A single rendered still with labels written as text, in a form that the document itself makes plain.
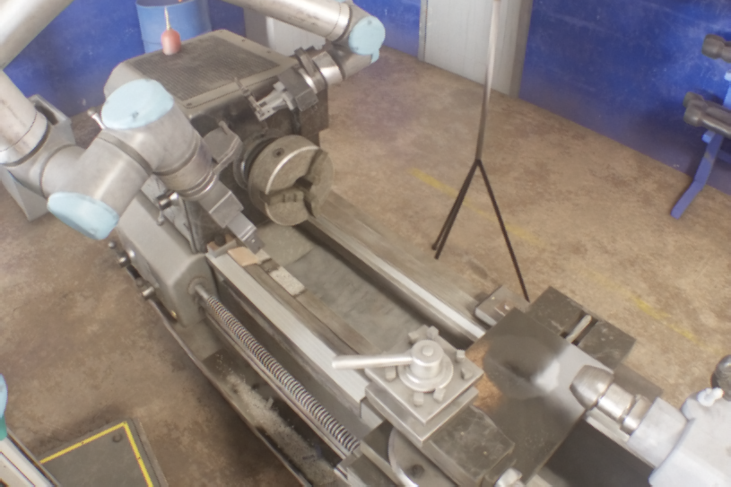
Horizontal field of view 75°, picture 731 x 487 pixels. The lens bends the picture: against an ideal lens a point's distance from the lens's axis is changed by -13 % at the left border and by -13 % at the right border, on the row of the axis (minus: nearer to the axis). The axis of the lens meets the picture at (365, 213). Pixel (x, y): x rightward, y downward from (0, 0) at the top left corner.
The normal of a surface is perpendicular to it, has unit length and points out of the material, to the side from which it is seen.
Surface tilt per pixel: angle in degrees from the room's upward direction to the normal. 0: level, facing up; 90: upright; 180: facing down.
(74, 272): 0
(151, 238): 32
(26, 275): 0
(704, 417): 0
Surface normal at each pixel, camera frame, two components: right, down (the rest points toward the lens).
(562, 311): 0.00, -0.78
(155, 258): -0.39, -0.44
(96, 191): 0.51, -0.07
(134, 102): -0.17, -0.56
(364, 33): 0.48, 0.58
